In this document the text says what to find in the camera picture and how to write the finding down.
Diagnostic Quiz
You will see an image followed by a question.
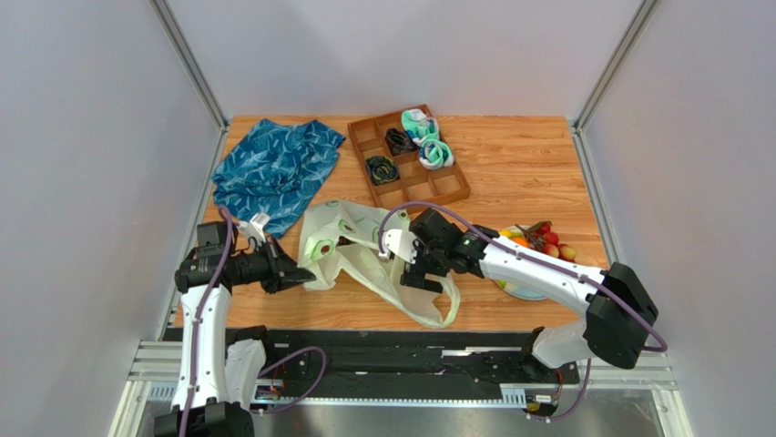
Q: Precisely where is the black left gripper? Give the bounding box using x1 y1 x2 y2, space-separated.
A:
231 235 314 294

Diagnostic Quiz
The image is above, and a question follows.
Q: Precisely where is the translucent white plastic bag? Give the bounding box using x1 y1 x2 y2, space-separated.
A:
298 200 461 329

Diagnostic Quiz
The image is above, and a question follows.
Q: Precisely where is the fake yellow banana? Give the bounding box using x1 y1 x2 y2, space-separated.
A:
499 229 523 239

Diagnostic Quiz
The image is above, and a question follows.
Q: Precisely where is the fake orange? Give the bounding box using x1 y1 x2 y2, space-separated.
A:
510 237 533 249

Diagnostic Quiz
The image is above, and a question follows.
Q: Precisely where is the fake red lychee bunch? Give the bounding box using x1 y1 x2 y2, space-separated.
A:
519 220 577 262

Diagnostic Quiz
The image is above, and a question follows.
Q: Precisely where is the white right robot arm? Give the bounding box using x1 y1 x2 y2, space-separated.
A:
377 205 668 370

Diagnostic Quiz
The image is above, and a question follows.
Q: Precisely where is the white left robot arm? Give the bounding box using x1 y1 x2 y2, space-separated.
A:
153 213 315 436

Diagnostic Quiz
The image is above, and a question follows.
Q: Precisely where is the blue shark print cloth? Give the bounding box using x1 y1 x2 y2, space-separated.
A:
211 118 345 238

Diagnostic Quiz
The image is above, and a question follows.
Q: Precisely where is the dark green leaf rolled sock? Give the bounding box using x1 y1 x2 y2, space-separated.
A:
365 156 400 187

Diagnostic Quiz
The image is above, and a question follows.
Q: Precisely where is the wooden compartment tray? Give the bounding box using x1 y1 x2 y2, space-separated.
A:
348 110 471 209

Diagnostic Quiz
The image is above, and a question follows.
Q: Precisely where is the cream and blue plate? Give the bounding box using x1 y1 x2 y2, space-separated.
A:
495 225 546 301

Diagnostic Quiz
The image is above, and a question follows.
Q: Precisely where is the teal white sock lower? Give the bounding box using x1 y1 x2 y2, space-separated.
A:
419 139 454 171

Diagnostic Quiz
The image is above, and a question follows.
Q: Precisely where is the teal white sock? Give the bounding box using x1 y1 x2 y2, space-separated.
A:
401 108 441 146
419 139 454 171

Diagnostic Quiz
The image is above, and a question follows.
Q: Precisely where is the black patterned rolled sock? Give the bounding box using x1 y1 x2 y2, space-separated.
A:
384 127 418 157

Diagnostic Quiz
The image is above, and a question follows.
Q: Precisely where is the teal white sock upper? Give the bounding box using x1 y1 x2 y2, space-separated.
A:
401 108 441 146

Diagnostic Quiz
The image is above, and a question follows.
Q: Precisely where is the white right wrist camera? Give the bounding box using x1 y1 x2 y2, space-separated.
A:
379 229 418 264

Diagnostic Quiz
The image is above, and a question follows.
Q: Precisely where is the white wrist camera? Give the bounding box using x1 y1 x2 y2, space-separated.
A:
238 212 271 249
379 229 418 264

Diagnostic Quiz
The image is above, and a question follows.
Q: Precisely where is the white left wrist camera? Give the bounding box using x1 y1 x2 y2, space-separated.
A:
238 212 271 249

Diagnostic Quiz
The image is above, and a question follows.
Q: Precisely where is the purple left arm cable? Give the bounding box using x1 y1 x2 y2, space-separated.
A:
177 206 329 437

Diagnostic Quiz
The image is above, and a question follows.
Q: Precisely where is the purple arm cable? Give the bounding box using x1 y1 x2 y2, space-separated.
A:
177 206 329 437
376 201 669 422

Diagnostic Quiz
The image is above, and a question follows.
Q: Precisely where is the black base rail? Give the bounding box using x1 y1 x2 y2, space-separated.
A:
225 327 580 401

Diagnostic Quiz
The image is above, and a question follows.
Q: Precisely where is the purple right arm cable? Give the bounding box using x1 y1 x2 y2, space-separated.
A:
376 201 669 422

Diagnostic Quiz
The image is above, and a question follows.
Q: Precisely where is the grey aluminium frame post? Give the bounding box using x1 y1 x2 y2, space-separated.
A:
148 0 230 131

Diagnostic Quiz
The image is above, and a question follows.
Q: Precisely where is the right aluminium frame post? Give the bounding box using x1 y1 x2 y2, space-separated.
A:
574 0 661 132

